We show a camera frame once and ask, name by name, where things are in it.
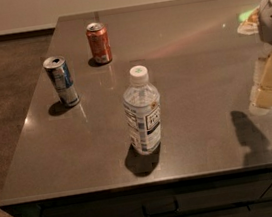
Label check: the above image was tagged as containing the red coke can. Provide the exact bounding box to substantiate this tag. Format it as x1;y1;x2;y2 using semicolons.
86;22;113;65

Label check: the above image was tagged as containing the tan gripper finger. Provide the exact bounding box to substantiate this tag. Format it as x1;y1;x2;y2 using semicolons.
237;7;259;35
249;50;272;116

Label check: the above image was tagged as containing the clear blue-labelled plastic bottle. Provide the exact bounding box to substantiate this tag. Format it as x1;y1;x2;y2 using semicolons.
122;65;162;155

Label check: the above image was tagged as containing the blue silver energy drink can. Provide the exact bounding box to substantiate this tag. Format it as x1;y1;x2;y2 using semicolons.
43;56;79;108

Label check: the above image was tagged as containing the black drawer handle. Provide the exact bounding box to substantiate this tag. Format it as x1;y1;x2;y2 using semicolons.
142;198;179;217

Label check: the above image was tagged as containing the dark cabinet drawer front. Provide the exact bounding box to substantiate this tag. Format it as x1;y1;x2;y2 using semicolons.
42;174;272;217

